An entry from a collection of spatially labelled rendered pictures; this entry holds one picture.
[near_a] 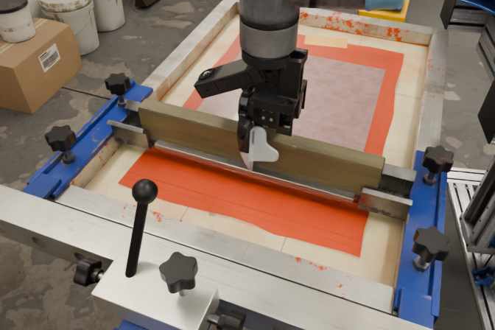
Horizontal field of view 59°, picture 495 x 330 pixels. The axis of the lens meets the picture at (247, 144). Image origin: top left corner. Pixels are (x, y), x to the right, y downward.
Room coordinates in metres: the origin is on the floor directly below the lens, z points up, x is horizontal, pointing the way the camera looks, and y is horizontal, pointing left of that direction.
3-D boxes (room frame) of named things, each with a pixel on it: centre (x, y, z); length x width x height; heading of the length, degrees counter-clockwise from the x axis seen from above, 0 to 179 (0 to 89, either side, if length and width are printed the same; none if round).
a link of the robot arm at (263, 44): (0.52, -0.03, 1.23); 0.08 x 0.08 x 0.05
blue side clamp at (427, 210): (0.39, -0.26, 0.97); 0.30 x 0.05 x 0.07; 159
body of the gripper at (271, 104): (0.51, -0.03, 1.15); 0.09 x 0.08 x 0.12; 69
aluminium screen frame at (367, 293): (0.71, -0.08, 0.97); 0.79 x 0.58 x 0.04; 159
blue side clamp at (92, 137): (0.59, 0.26, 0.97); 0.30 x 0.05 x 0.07; 159
